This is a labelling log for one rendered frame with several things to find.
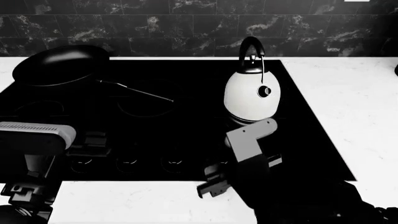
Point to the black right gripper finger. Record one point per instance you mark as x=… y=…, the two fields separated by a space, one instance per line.
x=217 y=183
x=275 y=160

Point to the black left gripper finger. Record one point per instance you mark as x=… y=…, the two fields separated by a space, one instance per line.
x=18 y=192
x=94 y=143

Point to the dark object on counter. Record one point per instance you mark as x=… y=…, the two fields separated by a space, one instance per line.
x=396 y=67

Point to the black cooktop knob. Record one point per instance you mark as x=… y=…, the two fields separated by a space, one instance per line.
x=221 y=161
x=174 y=163
x=81 y=163
x=127 y=163

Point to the black glass cooktop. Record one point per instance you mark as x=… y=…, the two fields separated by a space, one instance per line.
x=192 y=130

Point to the black frying pan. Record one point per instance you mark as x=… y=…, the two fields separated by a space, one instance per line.
x=59 y=66

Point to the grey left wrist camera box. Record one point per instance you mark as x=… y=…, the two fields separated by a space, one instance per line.
x=34 y=137

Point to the grey right wrist camera bracket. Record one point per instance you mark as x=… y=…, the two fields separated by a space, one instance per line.
x=247 y=142

